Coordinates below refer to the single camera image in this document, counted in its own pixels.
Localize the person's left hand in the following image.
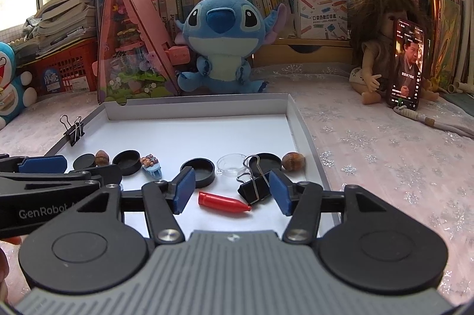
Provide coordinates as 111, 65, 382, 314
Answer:
0, 237, 22, 302

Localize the smartphone with lit screen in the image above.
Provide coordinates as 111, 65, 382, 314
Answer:
386, 18, 425, 110

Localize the white charging cable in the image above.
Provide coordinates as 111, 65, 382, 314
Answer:
393, 105, 474, 139

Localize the brown walnut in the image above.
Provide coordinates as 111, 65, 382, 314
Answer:
282, 151, 306, 172
95, 150, 110, 167

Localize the pink triangular dollhouse toy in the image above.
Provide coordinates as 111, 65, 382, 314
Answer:
96, 0, 190, 104

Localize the blue Stitch plush toy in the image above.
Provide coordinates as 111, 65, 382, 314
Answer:
175, 0, 288, 94

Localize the long red crayon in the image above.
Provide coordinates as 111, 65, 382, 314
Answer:
198, 192, 252, 213

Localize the black binder clip on box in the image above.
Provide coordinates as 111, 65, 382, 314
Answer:
60, 115, 84, 147

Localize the small black lid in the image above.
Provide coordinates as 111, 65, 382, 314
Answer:
248, 152, 282, 174

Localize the white pipe rack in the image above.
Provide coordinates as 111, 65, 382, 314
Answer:
442, 0, 474, 95

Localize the black binder clip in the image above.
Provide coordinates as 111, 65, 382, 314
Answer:
237, 155, 271, 205
60, 115, 84, 147

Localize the brown haired doll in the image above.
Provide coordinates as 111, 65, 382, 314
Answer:
350, 0, 423, 105

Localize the red plastic crate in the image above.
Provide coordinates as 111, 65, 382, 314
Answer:
17, 38, 98, 96

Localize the white cardboard box tray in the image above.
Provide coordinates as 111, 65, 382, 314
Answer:
47, 93, 330, 239

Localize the large black round lid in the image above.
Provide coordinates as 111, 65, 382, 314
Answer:
73, 153, 96, 171

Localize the white colourful stationery box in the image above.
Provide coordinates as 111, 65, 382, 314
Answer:
294, 0, 349, 41

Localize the Doraemon plush toy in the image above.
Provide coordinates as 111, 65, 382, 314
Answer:
0, 42, 37, 130

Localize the stack of grey books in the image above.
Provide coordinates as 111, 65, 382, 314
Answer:
9, 0, 99, 55

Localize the wooden drawer organiser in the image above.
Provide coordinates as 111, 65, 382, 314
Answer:
252, 38, 353, 67

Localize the blue clip with bears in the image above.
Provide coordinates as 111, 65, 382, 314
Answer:
140, 154, 162, 180

